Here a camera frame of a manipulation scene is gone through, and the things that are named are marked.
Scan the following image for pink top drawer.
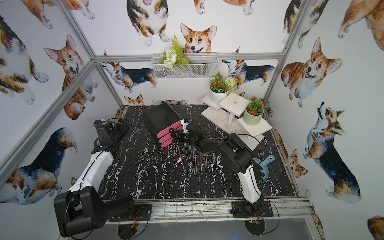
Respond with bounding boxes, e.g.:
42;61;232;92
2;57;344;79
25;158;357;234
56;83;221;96
156;121;182;139

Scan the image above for pink drawer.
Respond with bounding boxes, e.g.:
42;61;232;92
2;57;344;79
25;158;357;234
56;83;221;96
156;121;182;139
159;127;183;144
160;138;174;148

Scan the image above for black drawer cabinet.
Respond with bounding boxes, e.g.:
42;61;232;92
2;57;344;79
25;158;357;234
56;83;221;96
142;103;183;141

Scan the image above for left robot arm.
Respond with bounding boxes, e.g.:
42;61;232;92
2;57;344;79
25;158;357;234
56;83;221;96
54;118;137;240

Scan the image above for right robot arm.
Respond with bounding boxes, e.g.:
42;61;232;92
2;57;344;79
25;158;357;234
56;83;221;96
171;123;268;216

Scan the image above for pink bottom drawer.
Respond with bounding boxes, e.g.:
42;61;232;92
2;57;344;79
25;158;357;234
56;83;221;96
160;138;174;148

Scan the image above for white tiered display stand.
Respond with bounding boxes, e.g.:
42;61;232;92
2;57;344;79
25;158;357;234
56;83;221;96
202;93;272;150

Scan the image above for white pot red flowers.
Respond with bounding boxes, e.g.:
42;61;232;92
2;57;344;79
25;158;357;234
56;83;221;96
209;72;238;104

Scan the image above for green pot red flowers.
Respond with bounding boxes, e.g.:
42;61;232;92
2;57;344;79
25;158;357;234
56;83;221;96
243;96;265;126

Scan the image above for green fern white flowers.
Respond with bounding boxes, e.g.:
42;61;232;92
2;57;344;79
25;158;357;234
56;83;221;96
161;35;189;70

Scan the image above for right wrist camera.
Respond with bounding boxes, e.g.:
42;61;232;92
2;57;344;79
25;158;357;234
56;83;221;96
182;120;192;134

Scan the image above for white wire wall basket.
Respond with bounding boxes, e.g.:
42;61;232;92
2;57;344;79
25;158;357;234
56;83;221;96
151;53;219;80

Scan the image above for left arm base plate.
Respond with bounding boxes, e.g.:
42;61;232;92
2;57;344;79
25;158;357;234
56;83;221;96
109;204;153;222

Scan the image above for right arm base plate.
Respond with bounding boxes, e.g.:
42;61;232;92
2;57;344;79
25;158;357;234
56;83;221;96
230;201;274;218

